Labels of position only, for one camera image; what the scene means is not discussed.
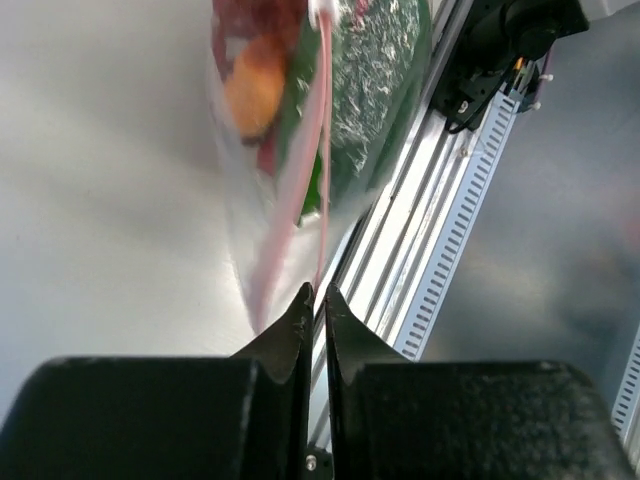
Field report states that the white slotted cable duct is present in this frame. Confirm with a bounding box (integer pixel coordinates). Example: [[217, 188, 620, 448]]
[[393, 93, 519, 361]]

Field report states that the clear pink-dotted zip bag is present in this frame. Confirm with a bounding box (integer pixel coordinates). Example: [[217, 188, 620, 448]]
[[204, 0, 436, 336]]

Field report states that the red toy lobster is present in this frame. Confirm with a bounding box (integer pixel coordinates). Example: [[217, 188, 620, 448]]
[[212, 0, 307, 47]]

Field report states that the yellow toy mango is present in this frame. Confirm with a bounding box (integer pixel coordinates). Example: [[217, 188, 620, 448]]
[[224, 35, 287, 139]]

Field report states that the aluminium mounting rail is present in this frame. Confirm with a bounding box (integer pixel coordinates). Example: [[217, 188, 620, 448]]
[[307, 0, 476, 451]]

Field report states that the green toy cucumber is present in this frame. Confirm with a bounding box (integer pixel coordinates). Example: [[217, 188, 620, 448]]
[[279, 0, 434, 226]]

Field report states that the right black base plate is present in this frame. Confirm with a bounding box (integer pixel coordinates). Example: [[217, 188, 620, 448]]
[[431, 27, 509, 134]]

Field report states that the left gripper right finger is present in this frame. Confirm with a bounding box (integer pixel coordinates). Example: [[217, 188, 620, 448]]
[[324, 286, 635, 479]]

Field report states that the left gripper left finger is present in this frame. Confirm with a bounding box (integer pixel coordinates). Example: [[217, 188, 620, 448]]
[[1, 285, 314, 479]]

